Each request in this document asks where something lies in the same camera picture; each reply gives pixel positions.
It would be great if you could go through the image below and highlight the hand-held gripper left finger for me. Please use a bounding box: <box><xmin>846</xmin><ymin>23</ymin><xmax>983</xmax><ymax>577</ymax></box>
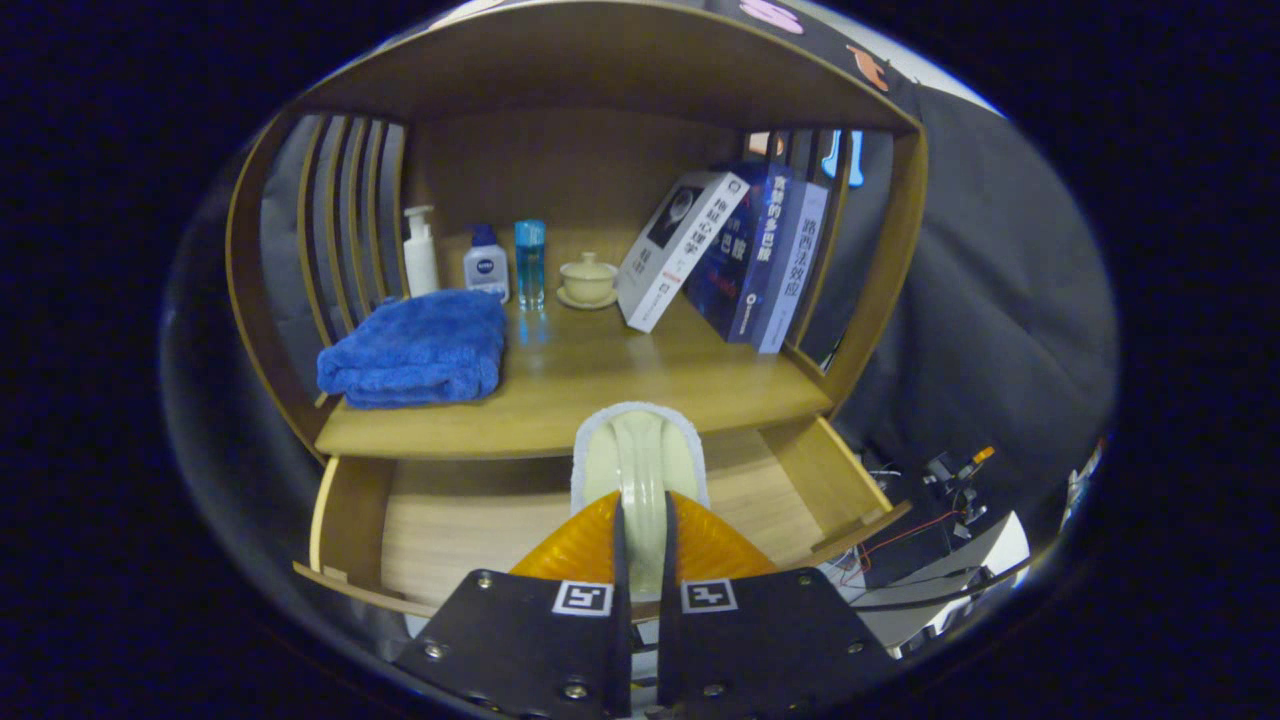
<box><xmin>392</xmin><ymin>490</ymin><xmax>633</xmax><ymax>719</ymax></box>

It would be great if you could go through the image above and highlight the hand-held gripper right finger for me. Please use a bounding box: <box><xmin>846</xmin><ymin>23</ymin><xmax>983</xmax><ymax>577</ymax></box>
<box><xmin>658</xmin><ymin>490</ymin><xmax>901</xmax><ymax>716</ymax></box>

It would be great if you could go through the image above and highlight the cream handled cleaning brush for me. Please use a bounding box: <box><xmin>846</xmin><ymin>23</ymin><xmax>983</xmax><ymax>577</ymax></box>
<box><xmin>570</xmin><ymin>402</ymin><xmax>711</xmax><ymax>601</ymax></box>

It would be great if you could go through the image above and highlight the wooden drawer with black knob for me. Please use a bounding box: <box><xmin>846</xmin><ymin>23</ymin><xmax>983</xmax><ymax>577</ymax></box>
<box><xmin>292</xmin><ymin>415</ymin><xmax>913</xmax><ymax>619</ymax></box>

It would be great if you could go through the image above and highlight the wooden countertop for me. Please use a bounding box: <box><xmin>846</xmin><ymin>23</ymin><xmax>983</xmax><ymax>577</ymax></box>
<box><xmin>315</xmin><ymin>290</ymin><xmax>834</xmax><ymax>461</ymax></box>

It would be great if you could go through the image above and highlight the wooden cabinet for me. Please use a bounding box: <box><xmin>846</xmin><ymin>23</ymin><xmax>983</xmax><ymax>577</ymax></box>
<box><xmin>225</xmin><ymin>0</ymin><xmax>929</xmax><ymax>466</ymax></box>

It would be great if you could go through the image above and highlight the white table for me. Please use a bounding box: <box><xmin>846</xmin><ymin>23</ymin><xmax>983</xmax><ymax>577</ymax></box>
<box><xmin>850</xmin><ymin>512</ymin><xmax>1031</xmax><ymax>651</ymax></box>

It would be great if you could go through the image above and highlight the black and orange device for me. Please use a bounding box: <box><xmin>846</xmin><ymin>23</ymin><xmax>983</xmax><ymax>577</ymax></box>
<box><xmin>925</xmin><ymin>445</ymin><xmax>998</xmax><ymax>521</ymax></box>

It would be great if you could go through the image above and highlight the folded blue towel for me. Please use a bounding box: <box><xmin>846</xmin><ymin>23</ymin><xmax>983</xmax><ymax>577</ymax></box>
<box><xmin>317</xmin><ymin>289</ymin><xmax>508</xmax><ymax>410</ymax></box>

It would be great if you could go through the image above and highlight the cream lidded teacup with saucer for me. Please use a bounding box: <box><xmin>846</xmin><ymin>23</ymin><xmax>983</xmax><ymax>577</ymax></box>
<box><xmin>556</xmin><ymin>252</ymin><xmax>620</xmax><ymax>311</ymax></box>

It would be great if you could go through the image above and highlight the clear blue bottle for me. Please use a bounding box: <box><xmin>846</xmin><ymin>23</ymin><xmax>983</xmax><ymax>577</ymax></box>
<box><xmin>514</xmin><ymin>220</ymin><xmax>547</xmax><ymax>311</ymax></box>

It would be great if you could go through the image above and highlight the white book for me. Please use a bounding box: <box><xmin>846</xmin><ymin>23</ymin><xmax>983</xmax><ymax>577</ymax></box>
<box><xmin>615</xmin><ymin>170</ymin><xmax>751</xmax><ymax>334</ymax></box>

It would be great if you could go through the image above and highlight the dark blue book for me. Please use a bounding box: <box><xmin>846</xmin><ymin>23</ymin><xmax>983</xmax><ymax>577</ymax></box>
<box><xmin>685</xmin><ymin>163</ymin><xmax>796</xmax><ymax>345</ymax></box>

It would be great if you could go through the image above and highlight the light blue book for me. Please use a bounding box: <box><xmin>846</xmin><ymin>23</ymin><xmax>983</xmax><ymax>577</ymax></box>
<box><xmin>752</xmin><ymin>181</ymin><xmax>831</xmax><ymax>355</ymax></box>

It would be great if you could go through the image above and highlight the white bottle with blue cap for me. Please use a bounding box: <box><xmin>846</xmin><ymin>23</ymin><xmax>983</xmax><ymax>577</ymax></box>
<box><xmin>463</xmin><ymin>224</ymin><xmax>511</xmax><ymax>304</ymax></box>

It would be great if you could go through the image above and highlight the white pump bottle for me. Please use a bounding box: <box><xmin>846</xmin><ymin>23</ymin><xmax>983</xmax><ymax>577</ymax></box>
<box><xmin>403</xmin><ymin>205</ymin><xmax>441</xmax><ymax>298</ymax></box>

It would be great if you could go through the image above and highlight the black backdrop cloth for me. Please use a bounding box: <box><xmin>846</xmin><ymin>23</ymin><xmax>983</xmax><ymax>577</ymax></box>
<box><xmin>160</xmin><ymin>0</ymin><xmax>1121</xmax><ymax>561</ymax></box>

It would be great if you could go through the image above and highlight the bundle of floor cables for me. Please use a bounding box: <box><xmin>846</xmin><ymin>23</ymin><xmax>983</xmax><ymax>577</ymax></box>
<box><xmin>820</xmin><ymin>505</ymin><xmax>961</xmax><ymax>586</ymax></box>

